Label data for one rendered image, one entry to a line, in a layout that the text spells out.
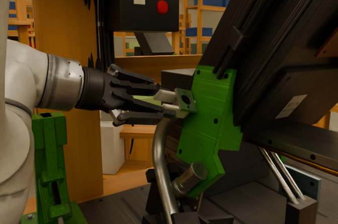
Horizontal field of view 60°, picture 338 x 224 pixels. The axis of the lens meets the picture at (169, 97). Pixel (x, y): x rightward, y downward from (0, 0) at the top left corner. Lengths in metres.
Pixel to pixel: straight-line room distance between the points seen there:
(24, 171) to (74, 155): 0.48
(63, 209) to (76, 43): 0.40
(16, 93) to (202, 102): 0.35
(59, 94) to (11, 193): 0.17
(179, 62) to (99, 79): 0.57
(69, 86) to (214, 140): 0.28
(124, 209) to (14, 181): 0.47
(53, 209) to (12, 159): 0.32
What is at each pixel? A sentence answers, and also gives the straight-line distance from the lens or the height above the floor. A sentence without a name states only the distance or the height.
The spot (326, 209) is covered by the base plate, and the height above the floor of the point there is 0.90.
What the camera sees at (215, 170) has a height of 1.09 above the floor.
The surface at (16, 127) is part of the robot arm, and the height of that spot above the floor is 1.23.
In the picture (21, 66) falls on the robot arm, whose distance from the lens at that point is 0.46.
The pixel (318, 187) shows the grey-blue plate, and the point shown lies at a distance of 0.71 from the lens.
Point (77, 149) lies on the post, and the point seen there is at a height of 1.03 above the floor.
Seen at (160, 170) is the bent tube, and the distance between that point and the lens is 0.66.
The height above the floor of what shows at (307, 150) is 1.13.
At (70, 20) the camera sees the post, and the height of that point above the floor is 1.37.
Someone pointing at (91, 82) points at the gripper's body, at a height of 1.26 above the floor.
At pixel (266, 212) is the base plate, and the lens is 0.83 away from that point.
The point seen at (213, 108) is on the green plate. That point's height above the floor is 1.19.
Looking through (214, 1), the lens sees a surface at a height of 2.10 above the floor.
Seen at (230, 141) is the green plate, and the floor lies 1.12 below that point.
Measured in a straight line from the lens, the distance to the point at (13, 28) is 7.45.
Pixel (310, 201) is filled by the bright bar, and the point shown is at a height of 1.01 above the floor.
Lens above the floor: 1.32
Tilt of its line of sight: 11 degrees down
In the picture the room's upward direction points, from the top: straight up
